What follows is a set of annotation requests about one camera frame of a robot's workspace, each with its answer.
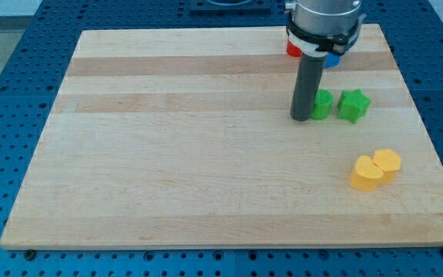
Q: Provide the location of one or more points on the yellow hexagon block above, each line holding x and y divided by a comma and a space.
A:
389, 162

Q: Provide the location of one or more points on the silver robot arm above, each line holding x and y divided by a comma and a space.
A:
319, 27

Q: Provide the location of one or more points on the green star block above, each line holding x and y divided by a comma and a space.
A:
352, 105

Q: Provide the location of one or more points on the dark blue base plate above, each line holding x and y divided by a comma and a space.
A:
196, 6

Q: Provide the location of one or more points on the green cylinder block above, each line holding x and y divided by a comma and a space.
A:
322, 106

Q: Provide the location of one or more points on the wooden board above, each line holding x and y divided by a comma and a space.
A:
182, 139

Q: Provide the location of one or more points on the red block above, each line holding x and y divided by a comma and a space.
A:
293, 50

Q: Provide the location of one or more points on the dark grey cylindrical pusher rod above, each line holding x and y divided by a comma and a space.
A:
306, 86

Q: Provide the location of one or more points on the yellow heart block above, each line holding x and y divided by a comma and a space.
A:
365, 175

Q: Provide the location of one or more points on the blue block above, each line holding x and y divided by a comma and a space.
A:
331, 60

